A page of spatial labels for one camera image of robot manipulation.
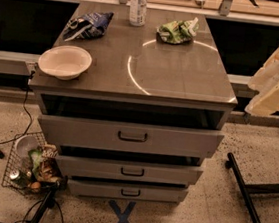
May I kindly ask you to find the white paper bowl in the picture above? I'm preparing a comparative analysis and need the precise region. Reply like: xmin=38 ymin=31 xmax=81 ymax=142
xmin=38 ymin=45 xmax=92 ymax=80

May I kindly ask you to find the black wheeled stand base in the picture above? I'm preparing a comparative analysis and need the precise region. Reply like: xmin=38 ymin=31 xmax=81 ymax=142
xmin=225 ymin=153 xmax=279 ymax=223

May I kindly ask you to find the black tripod leg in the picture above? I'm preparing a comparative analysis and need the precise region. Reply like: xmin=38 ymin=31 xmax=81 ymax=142
xmin=10 ymin=176 xmax=70 ymax=223

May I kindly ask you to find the grey drawer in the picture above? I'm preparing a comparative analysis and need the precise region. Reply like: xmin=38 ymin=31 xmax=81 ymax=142
xmin=56 ymin=156 xmax=203 ymax=185
xmin=68 ymin=179 xmax=189 ymax=203
xmin=38 ymin=115 xmax=223 ymax=158

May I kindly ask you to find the snack bag in basket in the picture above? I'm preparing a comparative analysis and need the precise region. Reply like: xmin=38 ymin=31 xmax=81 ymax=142
xmin=28 ymin=144 xmax=62 ymax=183

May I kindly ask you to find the grey drawer cabinet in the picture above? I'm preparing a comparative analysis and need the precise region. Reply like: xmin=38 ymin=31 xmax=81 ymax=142
xmin=16 ymin=0 xmax=249 ymax=214

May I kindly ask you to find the blue tape cross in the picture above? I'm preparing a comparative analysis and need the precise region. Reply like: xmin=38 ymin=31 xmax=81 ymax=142
xmin=109 ymin=200 xmax=136 ymax=223

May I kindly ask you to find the bottom grey drawer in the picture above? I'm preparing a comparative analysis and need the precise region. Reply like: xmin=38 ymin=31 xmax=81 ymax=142
xmin=68 ymin=179 xmax=189 ymax=203

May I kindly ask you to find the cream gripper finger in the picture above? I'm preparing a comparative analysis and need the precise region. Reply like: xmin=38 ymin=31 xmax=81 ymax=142
xmin=244 ymin=83 xmax=279 ymax=117
xmin=247 ymin=48 xmax=279 ymax=92

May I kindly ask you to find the white plastic bottle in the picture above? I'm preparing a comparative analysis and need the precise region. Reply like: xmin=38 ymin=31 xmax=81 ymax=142
xmin=129 ymin=0 xmax=147 ymax=27

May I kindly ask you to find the wire basket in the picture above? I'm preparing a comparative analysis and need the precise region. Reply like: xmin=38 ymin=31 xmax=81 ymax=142
xmin=1 ymin=132 xmax=67 ymax=195

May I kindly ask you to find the top grey drawer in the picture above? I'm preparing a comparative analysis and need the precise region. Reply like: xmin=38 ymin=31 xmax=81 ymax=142
xmin=38 ymin=115 xmax=223 ymax=158

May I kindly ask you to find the black power cable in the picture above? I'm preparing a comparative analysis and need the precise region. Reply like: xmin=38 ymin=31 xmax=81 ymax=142
xmin=0 ymin=66 xmax=39 ymax=201

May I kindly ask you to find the green jalapeno chip bag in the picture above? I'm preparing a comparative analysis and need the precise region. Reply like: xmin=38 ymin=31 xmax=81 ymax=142
xmin=157 ymin=17 xmax=199 ymax=45

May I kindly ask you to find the middle grey drawer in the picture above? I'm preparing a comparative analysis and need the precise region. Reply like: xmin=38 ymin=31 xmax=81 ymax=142
xmin=56 ymin=156 xmax=203 ymax=185

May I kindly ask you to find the blue chip bag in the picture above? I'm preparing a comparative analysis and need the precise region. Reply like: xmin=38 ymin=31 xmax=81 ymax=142
xmin=62 ymin=12 xmax=113 ymax=41

